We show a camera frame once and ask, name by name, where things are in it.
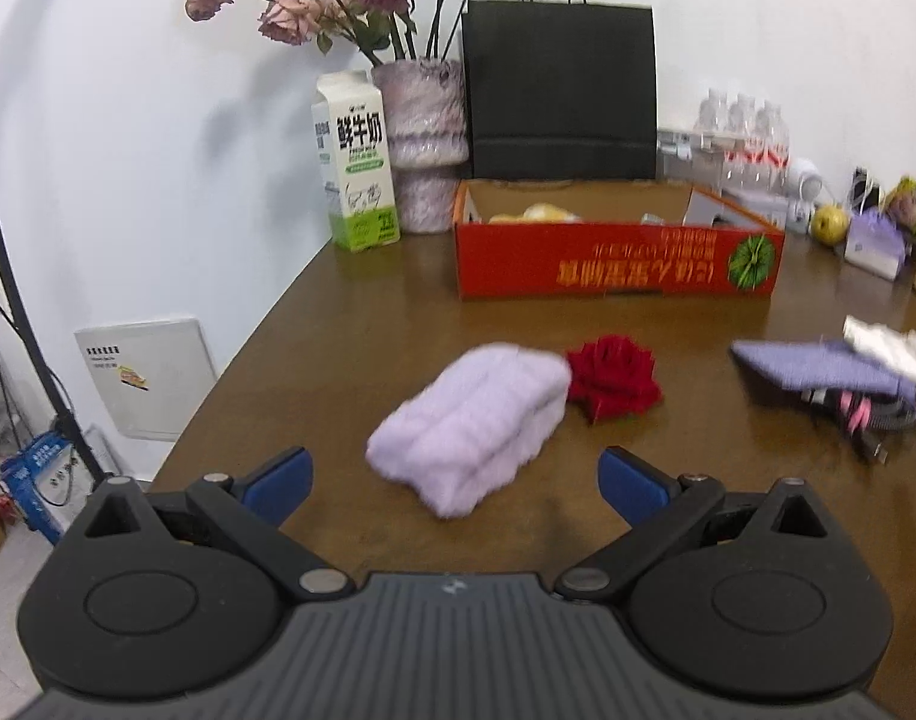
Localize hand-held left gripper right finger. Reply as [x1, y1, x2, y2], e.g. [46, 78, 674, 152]
[552, 446, 830, 605]

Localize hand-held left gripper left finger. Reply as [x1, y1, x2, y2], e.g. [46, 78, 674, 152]
[83, 448, 356, 605]

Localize red fabric flower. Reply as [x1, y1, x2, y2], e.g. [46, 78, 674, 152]
[564, 334, 663, 425]

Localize purple fluffy towel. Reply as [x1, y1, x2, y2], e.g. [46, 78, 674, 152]
[366, 343, 571, 520]

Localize purple knitted pouch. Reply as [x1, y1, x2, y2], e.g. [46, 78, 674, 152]
[730, 337, 916, 400]

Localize red cardboard box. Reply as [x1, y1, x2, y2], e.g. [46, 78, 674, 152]
[452, 178, 788, 302]

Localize yellow white plush toy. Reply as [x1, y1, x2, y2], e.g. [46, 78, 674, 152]
[489, 201, 583, 224]

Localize white cloth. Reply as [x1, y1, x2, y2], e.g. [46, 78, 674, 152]
[840, 315, 916, 391]

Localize black light stand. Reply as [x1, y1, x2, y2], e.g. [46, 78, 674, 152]
[0, 0, 129, 496]

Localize blue white box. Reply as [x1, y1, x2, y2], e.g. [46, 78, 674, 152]
[0, 431, 91, 545]

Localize green white milk carton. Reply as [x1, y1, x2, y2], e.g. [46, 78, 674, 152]
[312, 69, 400, 254]

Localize pale tin box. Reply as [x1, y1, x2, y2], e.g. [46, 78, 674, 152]
[728, 186, 789, 220]

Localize green apple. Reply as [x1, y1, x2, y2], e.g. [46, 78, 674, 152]
[810, 205, 851, 246]

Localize clear container with white lid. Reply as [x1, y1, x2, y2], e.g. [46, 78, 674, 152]
[657, 127, 722, 185]

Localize purple tissue pack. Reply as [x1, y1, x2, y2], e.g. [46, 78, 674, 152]
[844, 208, 909, 282]

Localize small white fan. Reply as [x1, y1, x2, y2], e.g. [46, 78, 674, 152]
[784, 157, 827, 233]

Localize pink marbled vase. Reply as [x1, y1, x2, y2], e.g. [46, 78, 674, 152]
[371, 58, 472, 235]

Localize colourful snack packet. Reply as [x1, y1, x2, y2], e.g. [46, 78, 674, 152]
[882, 176, 916, 237]

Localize black paper bag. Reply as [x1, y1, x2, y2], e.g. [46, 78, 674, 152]
[460, 0, 659, 182]

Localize dried pink rose bouquet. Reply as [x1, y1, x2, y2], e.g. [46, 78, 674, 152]
[184, 0, 519, 65]

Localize white wall panel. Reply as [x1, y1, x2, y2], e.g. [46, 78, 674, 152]
[74, 317, 217, 442]

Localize black cable with pink tie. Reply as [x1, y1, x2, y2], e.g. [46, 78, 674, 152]
[799, 382, 916, 466]

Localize white charging cable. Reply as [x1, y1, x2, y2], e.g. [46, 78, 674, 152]
[850, 171, 890, 212]

